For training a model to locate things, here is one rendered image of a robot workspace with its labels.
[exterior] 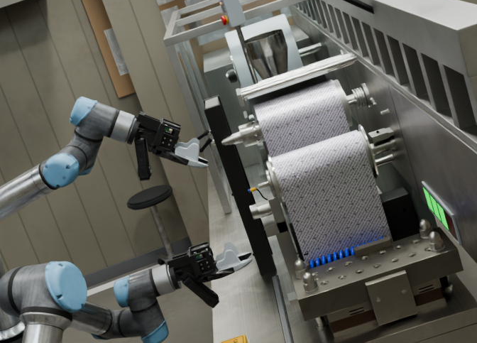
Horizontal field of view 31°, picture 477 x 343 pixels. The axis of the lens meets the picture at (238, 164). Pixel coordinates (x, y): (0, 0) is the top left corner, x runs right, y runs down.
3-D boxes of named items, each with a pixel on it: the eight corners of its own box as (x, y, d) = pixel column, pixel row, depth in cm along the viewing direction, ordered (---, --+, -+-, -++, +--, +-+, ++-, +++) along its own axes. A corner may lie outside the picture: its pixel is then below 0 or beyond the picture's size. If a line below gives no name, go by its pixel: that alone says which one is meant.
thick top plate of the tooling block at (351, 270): (297, 295, 224) (290, 274, 223) (445, 247, 223) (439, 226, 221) (304, 322, 209) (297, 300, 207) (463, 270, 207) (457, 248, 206)
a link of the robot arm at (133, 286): (124, 304, 231) (113, 275, 229) (162, 291, 231) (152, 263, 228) (121, 316, 223) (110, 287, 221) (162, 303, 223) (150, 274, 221)
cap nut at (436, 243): (428, 248, 211) (423, 231, 210) (442, 243, 211) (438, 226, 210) (432, 253, 207) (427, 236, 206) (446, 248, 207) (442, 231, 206)
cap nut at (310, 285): (303, 288, 212) (298, 272, 211) (317, 283, 212) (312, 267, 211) (305, 294, 209) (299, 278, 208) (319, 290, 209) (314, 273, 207)
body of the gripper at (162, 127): (182, 132, 216) (137, 114, 214) (170, 162, 218) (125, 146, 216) (183, 126, 224) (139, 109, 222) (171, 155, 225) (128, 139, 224)
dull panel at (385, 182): (320, 106, 446) (306, 62, 440) (326, 104, 446) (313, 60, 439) (434, 267, 230) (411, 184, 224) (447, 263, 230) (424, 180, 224)
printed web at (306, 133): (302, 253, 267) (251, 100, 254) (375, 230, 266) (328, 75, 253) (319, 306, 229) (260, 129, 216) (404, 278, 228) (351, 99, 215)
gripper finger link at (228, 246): (245, 237, 226) (212, 250, 225) (253, 257, 227) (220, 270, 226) (243, 233, 229) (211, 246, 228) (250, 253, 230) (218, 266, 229)
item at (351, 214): (306, 265, 227) (284, 202, 222) (392, 238, 226) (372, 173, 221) (306, 266, 226) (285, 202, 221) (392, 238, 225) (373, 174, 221)
